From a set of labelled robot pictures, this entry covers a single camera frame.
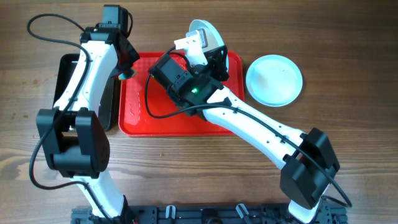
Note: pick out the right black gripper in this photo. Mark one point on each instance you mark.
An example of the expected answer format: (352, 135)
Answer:
(218, 63)

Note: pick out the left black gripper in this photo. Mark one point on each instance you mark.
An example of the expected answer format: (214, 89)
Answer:
(134, 55)

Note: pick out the light blue plate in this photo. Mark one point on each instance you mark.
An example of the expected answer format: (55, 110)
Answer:
(274, 80)
(212, 35)

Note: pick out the green yellow scrub sponge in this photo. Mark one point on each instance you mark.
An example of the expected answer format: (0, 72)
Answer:
(127, 74)

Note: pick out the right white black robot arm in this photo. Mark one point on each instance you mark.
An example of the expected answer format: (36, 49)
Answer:
(307, 161)

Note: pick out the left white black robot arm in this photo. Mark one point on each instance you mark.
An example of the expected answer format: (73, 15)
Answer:
(71, 135)

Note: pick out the black water tray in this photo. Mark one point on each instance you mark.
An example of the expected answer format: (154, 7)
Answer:
(106, 112)

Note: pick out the red plastic serving tray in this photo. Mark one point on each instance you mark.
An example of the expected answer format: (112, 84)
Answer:
(134, 119)

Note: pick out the black metal base rail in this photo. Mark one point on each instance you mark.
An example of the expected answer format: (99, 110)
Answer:
(267, 213)

